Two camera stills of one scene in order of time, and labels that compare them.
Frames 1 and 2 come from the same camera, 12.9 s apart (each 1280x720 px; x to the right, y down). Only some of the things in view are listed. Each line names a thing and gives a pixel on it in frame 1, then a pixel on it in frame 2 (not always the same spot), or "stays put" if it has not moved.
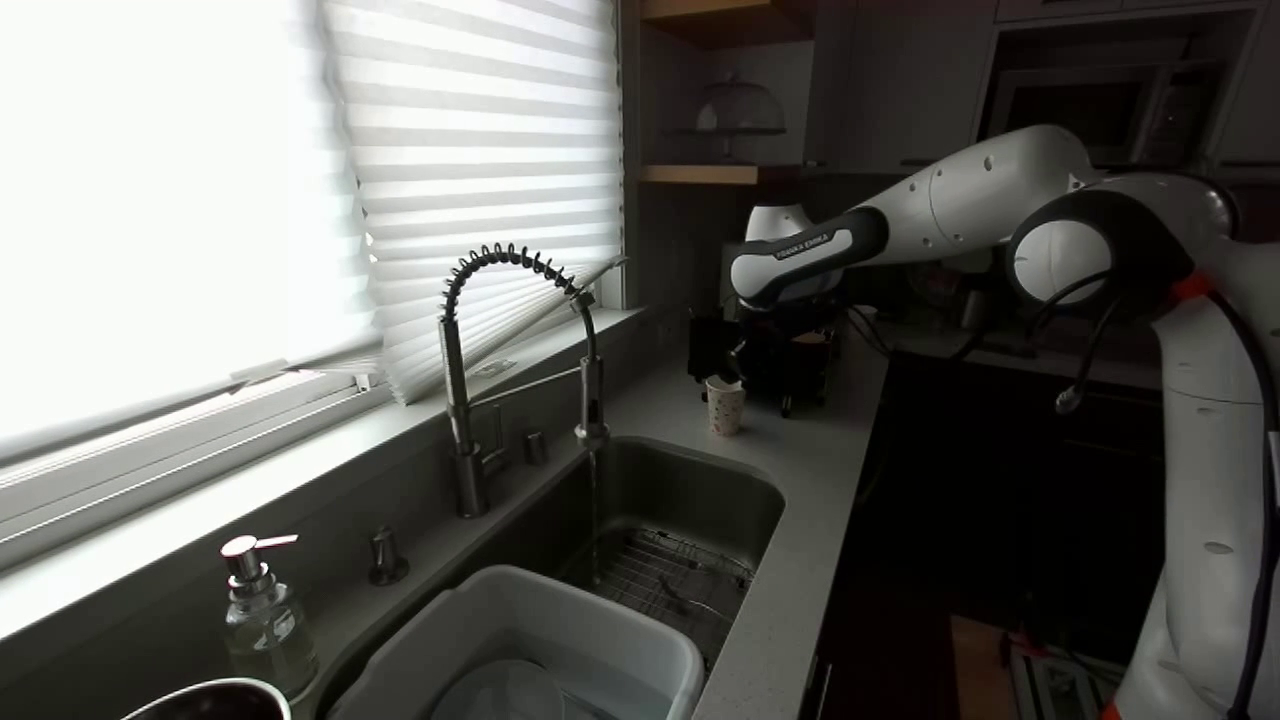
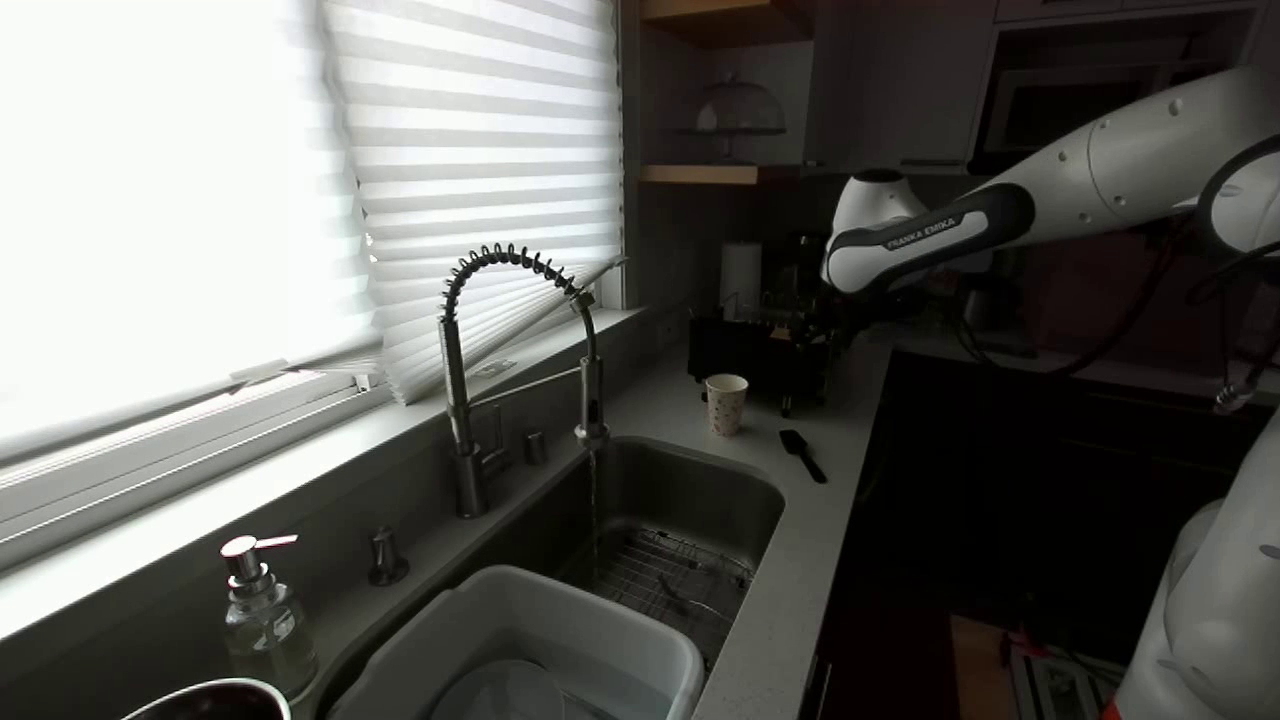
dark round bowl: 226,697 stays put
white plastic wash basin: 516,645 stays put
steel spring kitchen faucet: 465,459 stays put
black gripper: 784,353 → 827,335
